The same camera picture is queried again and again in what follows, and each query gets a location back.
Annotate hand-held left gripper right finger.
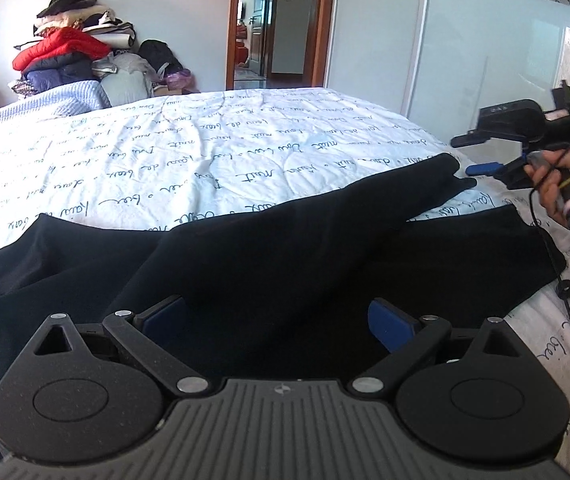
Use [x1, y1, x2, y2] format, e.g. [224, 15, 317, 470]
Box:
[349, 298, 522, 397]

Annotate pile of folded clothes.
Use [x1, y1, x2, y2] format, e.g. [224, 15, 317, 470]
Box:
[12, 0, 138, 96]

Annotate purple plastic bag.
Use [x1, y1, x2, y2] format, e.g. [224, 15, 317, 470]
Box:
[164, 71, 194, 92]

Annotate red padded jacket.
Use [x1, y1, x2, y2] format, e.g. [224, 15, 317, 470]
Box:
[12, 27, 113, 72]

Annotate white flower-print wardrobe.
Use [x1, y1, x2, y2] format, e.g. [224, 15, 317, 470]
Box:
[322, 0, 570, 161]

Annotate lavender waffle blanket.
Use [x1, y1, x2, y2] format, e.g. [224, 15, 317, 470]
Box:
[0, 80, 113, 136]

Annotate black backpack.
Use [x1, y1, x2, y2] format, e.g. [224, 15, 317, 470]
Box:
[137, 39, 186, 81]

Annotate black pants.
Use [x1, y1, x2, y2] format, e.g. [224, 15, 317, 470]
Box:
[0, 152, 568, 480]

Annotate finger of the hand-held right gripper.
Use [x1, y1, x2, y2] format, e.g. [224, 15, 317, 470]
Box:
[450, 130, 491, 150]
[465, 155, 534, 191]

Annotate wooden door frame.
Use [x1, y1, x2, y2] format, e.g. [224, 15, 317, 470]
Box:
[225, 0, 338, 92]

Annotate white script-printed quilt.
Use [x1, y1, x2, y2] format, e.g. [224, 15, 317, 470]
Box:
[0, 87, 570, 480]

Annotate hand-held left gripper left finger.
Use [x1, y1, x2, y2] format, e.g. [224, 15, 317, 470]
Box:
[34, 296, 212, 402]

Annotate light grey bundled bedding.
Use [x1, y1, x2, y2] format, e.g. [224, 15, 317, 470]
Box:
[99, 55, 155, 108]

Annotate cardboard box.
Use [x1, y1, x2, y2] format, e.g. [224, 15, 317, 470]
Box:
[154, 82, 201, 97]

